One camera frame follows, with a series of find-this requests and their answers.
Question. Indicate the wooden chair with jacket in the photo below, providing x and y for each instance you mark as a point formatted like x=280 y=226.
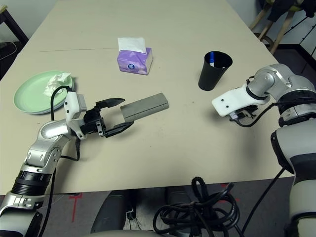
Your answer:
x=279 y=10

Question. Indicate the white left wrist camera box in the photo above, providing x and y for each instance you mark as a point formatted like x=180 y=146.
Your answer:
x=72 y=103

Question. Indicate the beige side table black legs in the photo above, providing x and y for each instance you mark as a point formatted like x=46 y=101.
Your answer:
x=12 y=22

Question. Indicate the green plastic plate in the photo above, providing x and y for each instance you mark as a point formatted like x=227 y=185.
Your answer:
x=29 y=93

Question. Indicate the black paper cup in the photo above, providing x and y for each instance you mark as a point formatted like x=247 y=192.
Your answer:
x=212 y=76

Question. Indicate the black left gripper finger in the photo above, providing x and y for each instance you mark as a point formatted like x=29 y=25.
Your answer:
x=111 y=102
x=118 y=129

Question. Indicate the blue pen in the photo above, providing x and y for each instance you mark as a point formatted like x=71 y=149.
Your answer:
x=211 y=57

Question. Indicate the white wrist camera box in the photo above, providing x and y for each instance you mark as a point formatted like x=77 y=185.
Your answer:
x=234 y=100
x=72 y=103

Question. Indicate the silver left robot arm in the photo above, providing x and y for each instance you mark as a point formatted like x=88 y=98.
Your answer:
x=49 y=132

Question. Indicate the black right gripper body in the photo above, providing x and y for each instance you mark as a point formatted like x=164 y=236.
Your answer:
x=244 y=113

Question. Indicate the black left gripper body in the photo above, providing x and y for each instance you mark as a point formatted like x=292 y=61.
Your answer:
x=92 y=122

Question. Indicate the white tissue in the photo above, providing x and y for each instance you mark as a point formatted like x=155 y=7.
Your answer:
x=53 y=85

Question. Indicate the grey glasses case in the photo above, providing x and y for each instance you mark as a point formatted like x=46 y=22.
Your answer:
x=145 y=106

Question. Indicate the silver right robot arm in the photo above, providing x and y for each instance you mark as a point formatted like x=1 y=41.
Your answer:
x=284 y=84

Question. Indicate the purple tissue pack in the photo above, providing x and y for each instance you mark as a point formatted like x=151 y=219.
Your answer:
x=133 y=63

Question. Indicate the wooden stool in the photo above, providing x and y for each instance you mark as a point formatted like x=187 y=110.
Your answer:
x=284 y=27

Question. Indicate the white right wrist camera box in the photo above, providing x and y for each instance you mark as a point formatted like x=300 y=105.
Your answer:
x=234 y=100

